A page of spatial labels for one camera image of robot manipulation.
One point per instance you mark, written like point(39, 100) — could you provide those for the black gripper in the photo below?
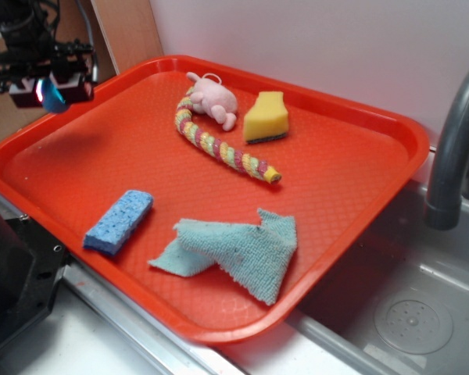
point(71, 66)

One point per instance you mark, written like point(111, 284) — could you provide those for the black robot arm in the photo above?
point(34, 23)

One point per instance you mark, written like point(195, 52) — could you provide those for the brown cardboard board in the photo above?
point(129, 30)

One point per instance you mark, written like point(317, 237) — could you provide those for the blue sponge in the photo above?
point(114, 228)

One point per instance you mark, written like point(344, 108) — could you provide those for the pink plush mouse toy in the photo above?
point(210, 97)

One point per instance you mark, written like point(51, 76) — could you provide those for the red plastic tray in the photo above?
point(341, 164)

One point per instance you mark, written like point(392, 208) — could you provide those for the yellow sponge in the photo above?
point(267, 119)

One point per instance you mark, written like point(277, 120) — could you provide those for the teal microfibre cloth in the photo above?
point(255, 256)

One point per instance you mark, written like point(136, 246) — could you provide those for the grey sink faucet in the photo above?
point(449, 178)

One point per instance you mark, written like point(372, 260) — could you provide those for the grey sink basin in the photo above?
point(396, 256)

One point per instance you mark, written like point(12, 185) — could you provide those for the sink drain cover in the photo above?
point(413, 326)

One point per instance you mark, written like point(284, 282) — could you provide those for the multicolour twisted rope toy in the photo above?
point(221, 151)

